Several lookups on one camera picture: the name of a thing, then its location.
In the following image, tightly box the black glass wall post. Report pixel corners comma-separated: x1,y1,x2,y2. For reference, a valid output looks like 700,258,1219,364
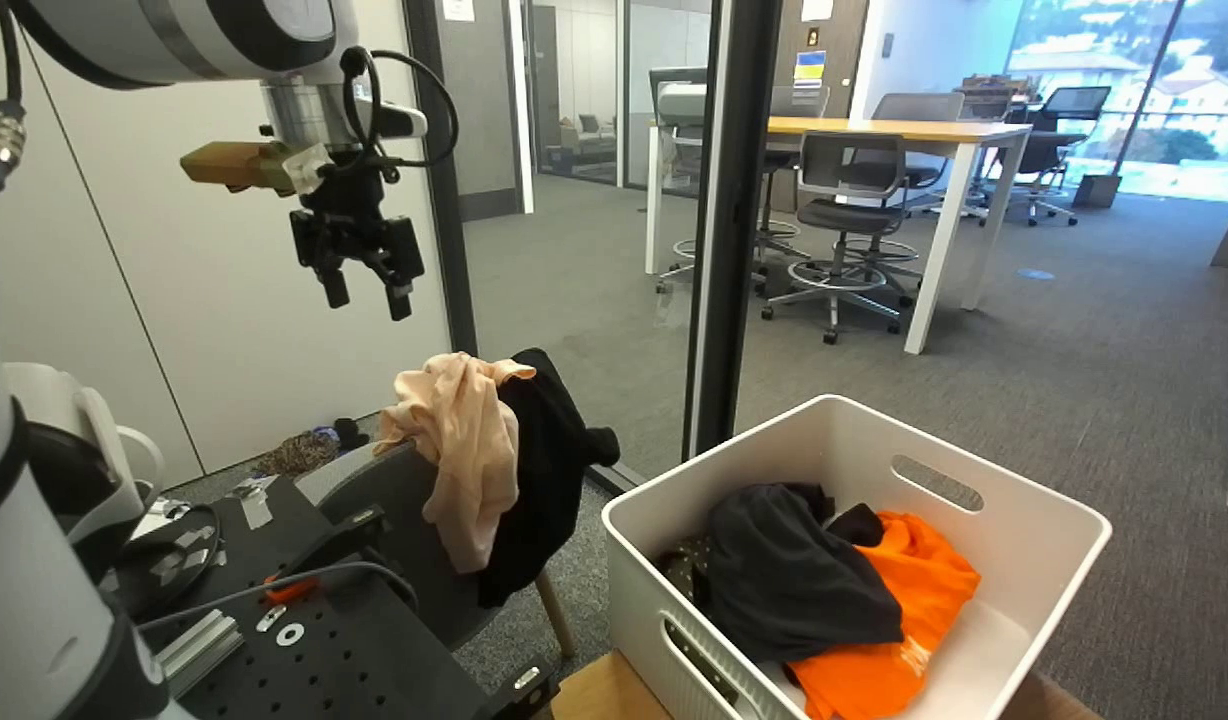
679,0,788,460

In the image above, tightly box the orange cloth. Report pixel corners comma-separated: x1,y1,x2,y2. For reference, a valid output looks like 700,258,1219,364
785,513,984,720

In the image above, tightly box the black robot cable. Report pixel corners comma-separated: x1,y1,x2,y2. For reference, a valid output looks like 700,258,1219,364
337,43,463,173

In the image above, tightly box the grey office stool chair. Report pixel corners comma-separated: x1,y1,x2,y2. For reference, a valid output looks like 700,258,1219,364
754,130,923,348

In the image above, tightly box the brown cardboard box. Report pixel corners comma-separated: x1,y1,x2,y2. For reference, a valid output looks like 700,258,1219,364
542,652,677,720

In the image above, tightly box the black grey device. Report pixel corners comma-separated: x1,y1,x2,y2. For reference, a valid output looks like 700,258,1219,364
104,494,232,621

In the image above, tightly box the orange handled tool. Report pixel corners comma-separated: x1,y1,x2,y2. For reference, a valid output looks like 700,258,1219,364
256,575,322,612

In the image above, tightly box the dark mesh office chair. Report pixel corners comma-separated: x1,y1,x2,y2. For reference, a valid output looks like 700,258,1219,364
868,86,973,216

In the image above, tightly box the dark planter pot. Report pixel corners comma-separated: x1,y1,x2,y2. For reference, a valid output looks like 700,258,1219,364
1069,173,1123,216

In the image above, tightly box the wooden table with white legs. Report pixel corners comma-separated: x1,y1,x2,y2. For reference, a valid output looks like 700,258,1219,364
638,110,1036,359

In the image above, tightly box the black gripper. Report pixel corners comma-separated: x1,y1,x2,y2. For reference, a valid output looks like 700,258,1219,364
289,144,426,322

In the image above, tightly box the aluminium bracket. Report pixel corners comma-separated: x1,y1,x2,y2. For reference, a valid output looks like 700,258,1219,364
146,604,253,700

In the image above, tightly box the black cloth on chair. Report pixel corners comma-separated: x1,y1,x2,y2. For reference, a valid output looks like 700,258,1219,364
477,348,625,612

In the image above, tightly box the office stool with silver back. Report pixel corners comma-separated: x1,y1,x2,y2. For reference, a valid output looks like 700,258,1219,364
642,65,711,301

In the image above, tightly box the black door frame post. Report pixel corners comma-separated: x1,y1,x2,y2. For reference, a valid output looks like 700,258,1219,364
399,0,482,359

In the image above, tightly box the black office chair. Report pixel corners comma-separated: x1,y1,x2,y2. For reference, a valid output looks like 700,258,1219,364
1012,79,1116,233

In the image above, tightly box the light peach cloth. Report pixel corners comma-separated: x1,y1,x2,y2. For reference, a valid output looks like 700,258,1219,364
367,348,538,575

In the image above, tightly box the black cloth in container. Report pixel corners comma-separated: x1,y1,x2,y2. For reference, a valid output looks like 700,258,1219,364
695,478,906,661

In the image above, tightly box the white plastic container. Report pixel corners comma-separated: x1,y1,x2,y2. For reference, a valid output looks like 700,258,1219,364
595,393,1116,720

